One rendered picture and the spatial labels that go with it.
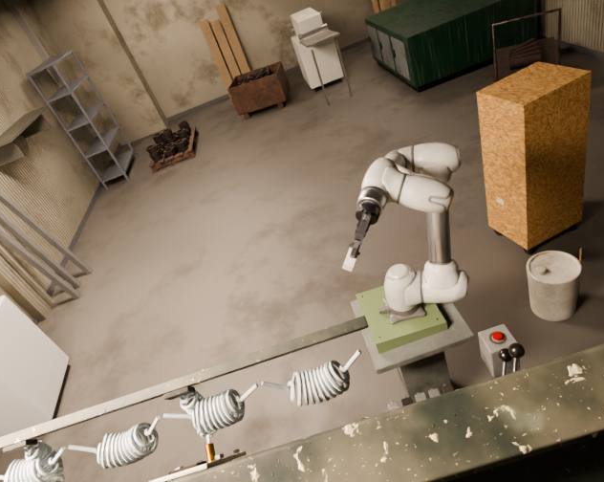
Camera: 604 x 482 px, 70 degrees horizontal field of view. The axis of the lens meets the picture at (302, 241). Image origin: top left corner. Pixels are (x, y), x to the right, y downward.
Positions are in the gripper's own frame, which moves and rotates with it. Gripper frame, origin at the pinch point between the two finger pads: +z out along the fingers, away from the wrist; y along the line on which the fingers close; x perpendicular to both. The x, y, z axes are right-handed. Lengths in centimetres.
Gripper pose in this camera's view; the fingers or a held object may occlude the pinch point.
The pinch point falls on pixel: (351, 259)
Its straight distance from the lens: 128.2
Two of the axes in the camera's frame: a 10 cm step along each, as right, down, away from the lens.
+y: -1.0, 5.4, 8.4
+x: -9.3, -3.5, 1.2
